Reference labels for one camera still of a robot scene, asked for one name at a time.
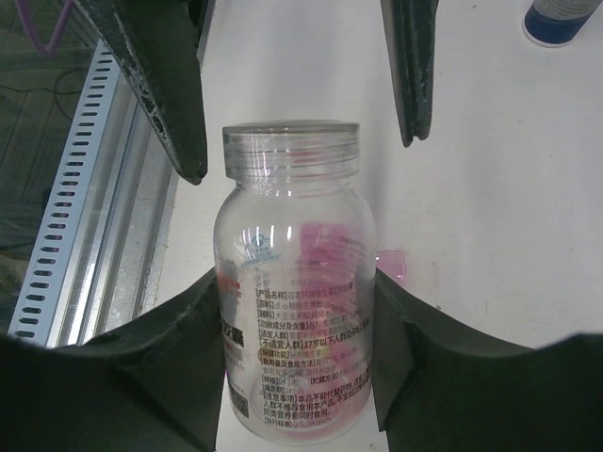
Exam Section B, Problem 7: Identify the clear glass pill bottle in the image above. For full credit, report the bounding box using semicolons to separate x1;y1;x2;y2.
213;121;377;445

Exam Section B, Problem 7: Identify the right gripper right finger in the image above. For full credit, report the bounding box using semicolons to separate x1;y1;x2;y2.
374;273;602;451

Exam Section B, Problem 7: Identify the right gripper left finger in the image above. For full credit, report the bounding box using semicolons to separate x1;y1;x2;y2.
1;272;225;451

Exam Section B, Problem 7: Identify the white slotted cable duct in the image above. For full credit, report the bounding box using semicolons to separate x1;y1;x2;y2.
8;41;120;347

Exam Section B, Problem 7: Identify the pink pill organizer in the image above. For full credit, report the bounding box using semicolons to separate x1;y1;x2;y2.
376;250;407;286

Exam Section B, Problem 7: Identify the white blue pill bottle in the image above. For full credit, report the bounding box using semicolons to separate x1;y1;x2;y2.
522;0;602;48

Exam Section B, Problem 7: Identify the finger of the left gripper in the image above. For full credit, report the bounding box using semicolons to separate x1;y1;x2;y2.
76;0;210;185
381;0;433;147

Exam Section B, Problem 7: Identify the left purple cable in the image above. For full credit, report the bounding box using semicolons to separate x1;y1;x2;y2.
13;0;76;56

